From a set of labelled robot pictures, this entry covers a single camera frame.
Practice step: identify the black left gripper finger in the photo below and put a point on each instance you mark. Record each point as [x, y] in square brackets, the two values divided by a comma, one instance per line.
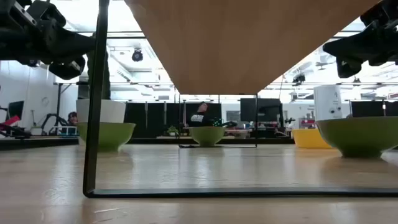
[65, 70]
[74, 46]

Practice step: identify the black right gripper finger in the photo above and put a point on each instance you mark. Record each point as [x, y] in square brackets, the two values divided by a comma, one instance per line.
[351, 45]
[347, 67]

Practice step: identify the green bowl with floral inside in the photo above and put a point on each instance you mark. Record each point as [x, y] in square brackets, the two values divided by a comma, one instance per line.
[206, 135]
[360, 137]
[115, 135]

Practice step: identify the yellow plastic mini bowl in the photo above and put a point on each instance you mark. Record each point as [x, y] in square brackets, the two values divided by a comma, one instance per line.
[308, 138]

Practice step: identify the white cylindrical appliance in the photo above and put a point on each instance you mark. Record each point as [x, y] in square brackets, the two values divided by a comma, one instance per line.
[328, 102]

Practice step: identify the black partition panels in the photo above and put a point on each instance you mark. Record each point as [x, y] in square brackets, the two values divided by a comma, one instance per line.
[367, 109]
[155, 119]

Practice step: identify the person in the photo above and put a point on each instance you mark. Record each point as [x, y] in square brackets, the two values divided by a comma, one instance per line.
[199, 118]
[72, 119]

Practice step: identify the black ceiling spotlight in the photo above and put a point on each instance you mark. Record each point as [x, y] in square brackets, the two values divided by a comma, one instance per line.
[137, 55]
[299, 78]

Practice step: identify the white plant pot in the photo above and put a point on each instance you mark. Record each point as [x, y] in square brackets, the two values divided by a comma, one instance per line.
[113, 110]

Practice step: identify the red object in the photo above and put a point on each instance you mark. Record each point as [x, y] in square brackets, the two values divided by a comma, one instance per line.
[9, 121]

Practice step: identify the small potted plant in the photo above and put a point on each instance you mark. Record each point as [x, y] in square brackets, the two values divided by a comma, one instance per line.
[172, 130]

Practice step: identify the black table edge rail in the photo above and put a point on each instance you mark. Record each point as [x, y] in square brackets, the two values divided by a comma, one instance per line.
[37, 143]

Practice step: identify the wooden shelf with black frame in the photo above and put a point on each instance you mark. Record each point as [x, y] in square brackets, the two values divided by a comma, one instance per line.
[236, 46]

